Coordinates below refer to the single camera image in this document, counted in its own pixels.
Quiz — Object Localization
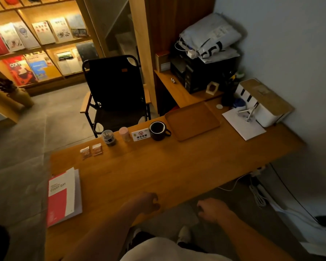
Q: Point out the white paper sheet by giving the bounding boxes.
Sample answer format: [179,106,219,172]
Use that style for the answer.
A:
[222,107,267,141]

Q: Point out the person's white shorts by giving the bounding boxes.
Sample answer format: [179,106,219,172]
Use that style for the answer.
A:
[120,237,233,261]

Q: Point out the small cardboard box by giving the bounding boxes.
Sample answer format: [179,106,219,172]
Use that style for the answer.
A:
[155,51,171,73]

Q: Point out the wooden tray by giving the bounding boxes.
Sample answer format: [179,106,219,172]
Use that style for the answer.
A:
[164,101,221,142]

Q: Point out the wooden bookshelf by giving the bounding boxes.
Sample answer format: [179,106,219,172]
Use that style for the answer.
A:
[0,0,105,97]

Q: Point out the black printer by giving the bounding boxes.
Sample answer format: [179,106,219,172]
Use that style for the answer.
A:
[170,53,238,94]

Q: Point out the display of magazines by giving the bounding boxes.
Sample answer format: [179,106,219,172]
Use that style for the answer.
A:
[0,14,99,87]

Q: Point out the white box with wooden lid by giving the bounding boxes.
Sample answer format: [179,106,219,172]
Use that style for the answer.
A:
[235,78,295,128]

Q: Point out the vase with dried flowers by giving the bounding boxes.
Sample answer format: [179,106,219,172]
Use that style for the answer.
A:
[0,78,35,108]

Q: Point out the red and white book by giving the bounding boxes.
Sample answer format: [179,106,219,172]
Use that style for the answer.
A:
[47,167,83,228]

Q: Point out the pink cylindrical container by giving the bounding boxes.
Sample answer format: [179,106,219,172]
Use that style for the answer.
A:
[119,127,131,143]

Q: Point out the black cable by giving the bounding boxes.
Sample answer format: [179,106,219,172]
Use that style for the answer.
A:
[269,163,326,230]

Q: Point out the person's right shoe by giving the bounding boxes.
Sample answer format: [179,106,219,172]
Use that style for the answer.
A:
[177,225,192,245]

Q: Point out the black mug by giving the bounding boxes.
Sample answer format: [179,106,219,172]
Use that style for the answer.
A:
[149,121,172,141]

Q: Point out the thin white cable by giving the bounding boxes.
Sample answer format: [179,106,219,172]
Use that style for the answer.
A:
[217,172,267,208]

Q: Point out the black pen holder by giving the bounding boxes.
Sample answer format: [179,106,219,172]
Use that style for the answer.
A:
[221,76,240,107]

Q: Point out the grey parcel bag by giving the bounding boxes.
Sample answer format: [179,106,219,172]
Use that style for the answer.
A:
[179,13,242,59]

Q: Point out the person's right forearm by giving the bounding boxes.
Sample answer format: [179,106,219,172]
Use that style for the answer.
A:
[217,209,295,261]

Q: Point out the person's right hand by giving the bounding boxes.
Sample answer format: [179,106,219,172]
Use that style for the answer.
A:
[197,198,232,224]

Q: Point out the person's left hand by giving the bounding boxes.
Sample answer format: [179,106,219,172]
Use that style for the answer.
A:
[128,192,161,215]

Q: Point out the person's left forearm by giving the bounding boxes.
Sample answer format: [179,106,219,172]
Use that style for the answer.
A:
[62,202,142,261]

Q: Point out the flat grey mailer bag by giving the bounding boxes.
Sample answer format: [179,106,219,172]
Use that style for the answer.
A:
[198,47,240,64]

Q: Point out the white no smoking sign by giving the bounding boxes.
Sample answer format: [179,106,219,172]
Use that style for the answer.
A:
[131,128,151,142]

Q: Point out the white charger with cable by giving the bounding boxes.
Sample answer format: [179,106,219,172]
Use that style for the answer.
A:
[175,38,198,59]

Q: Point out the small clear jar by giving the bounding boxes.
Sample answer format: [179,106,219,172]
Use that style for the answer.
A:
[101,130,117,146]

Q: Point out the white metal stand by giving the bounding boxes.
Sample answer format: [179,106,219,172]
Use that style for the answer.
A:
[236,103,260,123]

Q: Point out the black folding chair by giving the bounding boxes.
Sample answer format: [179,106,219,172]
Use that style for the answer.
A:
[80,55,152,138]

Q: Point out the small picture frame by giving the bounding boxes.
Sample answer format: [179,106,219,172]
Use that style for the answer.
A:
[206,81,220,96]

